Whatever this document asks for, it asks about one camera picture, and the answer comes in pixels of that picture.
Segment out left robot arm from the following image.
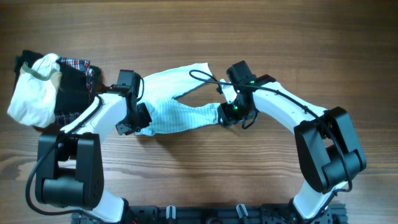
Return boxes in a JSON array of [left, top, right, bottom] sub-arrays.
[[25, 70, 152, 223]]

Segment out red plaid folded garment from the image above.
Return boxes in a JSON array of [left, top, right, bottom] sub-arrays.
[[54, 57, 92, 126]]

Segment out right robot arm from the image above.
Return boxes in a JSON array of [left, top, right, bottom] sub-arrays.
[[217, 61, 366, 223]]

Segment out dark green folded garment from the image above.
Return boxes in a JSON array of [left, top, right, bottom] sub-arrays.
[[14, 50, 101, 92]]

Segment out light blue striped garment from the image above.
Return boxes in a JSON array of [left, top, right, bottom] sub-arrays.
[[135, 63, 220, 136]]

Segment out white folded garment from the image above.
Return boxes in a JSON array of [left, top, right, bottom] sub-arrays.
[[7, 54, 63, 128]]

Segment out black folded garment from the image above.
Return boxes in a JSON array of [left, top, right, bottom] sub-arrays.
[[55, 60, 89, 114]]

